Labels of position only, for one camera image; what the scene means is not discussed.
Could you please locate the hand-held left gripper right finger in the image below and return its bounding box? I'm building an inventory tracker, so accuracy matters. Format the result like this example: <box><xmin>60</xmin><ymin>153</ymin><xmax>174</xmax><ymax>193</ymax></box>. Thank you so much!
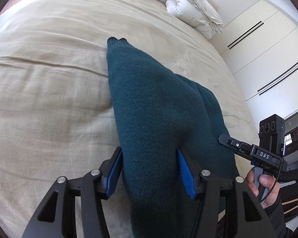
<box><xmin>176</xmin><ymin>148</ymin><xmax>286</xmax><ymax>238</ymax></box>

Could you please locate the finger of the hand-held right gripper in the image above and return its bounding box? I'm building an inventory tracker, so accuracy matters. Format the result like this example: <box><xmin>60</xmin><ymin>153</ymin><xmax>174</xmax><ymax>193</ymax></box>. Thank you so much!
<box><xmin>218</xmin><ymin>134</ymin><xmax>260</xmax><ymax>161</ymax></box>

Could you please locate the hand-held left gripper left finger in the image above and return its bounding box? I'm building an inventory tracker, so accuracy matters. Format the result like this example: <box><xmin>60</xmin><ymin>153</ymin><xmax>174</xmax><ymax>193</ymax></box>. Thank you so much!
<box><xmin>21</xmin><ymin>146</ymin><xmax>124</xmax><ymax>238</ymax></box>

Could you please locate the dark teal knit sweater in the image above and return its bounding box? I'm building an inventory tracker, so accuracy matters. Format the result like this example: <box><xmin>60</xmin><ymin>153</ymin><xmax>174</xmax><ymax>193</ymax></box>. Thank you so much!
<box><xmin>107</xmin><ymin>37</ymin><xmax>241</xmax><ymax>238</ymax></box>

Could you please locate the person's right forearm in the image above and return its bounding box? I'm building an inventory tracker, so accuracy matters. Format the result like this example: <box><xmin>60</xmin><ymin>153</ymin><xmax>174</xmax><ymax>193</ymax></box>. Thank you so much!
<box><xmin>262</xmin><ymin>165</ymin><xmax>298</xmax><ymax>238</ymax></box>

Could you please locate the person's right hand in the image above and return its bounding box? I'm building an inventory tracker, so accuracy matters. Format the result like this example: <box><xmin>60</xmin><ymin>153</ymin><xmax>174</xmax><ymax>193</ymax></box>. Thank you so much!
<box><xmin>246</xmin><ymin>168</ymin><xmax>282</xmax><ymax>210</ymax></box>

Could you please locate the white wardrobe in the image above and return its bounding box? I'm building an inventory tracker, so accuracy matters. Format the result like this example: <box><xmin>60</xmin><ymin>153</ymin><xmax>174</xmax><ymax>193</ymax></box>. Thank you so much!
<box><xmin>209</xmin><ymin>0</ymin><xmax>298</xmax><ymax>121</ymax></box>

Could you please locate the bed with beige sheet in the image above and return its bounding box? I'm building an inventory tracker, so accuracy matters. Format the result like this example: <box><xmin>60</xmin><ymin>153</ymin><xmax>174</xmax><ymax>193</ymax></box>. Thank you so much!
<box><xmin>0</xmin><ymin>0</ymin><xmax>262</xmax><ymax>238</ymax></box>

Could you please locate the white folded duvet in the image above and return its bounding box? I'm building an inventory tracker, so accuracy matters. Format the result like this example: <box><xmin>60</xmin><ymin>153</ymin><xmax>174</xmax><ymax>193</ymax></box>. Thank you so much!
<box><xmin>165</xmin><ymin>0</ymin><xmax>224</xmax><ymax>41</ymax></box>

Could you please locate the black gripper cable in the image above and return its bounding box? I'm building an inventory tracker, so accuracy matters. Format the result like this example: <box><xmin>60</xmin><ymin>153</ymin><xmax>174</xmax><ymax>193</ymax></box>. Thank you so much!
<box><xmin>264</xmin><ymin>163</ymin><xmax>281</xmax><ymax>202</ymax></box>

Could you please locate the black wardrobe handle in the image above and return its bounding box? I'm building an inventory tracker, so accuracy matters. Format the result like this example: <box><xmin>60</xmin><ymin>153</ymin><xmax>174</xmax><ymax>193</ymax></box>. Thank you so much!
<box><xmin>229</xmin><ymin>22</ymin><xmax>264</xmax><ymax>49</ymax></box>
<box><xmin>259</xmin><ymin>65</ymin><xmax>298</xmax><ymax>95</ymax></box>
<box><xmin>257</xmin><ymin>61</ymin><xmax>298</xmax><ymax>92</ymax></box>
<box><xmin>227</xmin><ymin>21</ymin><xmax>262</xmax><ymax>47</ymax></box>

